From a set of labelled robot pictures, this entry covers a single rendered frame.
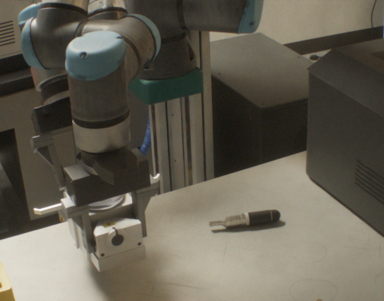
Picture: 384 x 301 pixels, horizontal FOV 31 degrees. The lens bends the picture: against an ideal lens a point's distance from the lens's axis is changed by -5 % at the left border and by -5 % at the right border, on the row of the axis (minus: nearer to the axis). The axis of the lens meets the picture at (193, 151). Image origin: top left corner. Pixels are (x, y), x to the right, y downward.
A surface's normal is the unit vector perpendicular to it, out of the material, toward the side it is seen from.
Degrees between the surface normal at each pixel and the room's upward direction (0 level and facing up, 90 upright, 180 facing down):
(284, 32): 90
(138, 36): 45
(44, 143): 50
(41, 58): 103
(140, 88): 90
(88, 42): 5
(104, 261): 90
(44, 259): 0
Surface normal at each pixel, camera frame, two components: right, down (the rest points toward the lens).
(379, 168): -0.89, 0.25
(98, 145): -0.02, 0.49
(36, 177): 0.46, 0.40
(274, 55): -0.04, -0.88
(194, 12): -0.29, 0.53
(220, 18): -0.22, 0.76
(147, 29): 0.66, -0.53
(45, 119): 0.32, -0.25
